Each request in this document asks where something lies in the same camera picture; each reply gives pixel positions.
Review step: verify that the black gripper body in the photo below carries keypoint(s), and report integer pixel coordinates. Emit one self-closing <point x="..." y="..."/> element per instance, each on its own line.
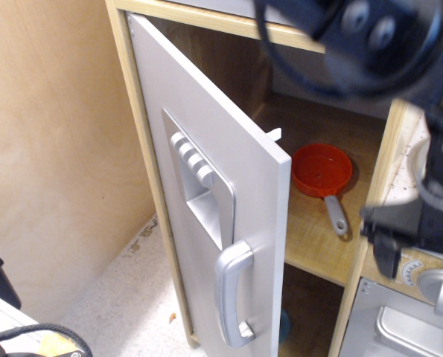
<point x="412" y="224"/>

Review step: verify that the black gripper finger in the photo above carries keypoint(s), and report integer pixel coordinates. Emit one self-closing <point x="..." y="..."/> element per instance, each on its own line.
<point x="387" y="254"/>

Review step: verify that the silver fridge door handle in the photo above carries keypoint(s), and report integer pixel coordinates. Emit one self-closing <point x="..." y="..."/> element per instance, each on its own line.
<point x="228" y="268"/>

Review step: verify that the silver fridge door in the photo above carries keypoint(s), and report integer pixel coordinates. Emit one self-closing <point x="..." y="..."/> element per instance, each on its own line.
<point x="256" y="167"/>

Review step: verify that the orange tape piece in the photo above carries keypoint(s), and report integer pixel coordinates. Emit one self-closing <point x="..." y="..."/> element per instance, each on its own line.
<point x="55" y="345"/>

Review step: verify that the aluminium rail frame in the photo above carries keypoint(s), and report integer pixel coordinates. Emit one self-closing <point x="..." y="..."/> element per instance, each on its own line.
<point x="26" y="344"/>

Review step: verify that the blue toy plate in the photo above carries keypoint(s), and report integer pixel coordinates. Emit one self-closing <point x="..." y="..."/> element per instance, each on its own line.
<point x="285" y="326"/>

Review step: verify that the silver oven door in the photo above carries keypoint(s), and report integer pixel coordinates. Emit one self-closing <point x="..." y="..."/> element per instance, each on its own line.
<point x="360" y="336"/>

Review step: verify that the white speckled stove top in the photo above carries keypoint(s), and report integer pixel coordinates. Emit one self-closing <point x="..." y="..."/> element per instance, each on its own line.
<point x="410" y="159"/>

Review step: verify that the wooden toy kitchen cabinet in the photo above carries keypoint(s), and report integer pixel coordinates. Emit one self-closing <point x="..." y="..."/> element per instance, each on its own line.
<point x="321" y="269"/>

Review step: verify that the silver freezer door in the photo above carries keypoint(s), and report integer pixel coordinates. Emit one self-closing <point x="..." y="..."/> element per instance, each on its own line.
<point x="245" y="8"/>

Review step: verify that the red toy pan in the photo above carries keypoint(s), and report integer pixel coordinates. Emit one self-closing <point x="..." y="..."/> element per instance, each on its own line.
<point x="322" y="171"/>

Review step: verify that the silver oven knob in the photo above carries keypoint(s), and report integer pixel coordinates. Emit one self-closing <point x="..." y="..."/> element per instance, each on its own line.
<point x="430" y="285"/>

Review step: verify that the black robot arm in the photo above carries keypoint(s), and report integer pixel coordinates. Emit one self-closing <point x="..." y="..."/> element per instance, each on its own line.
<point x="381" y="50"/>

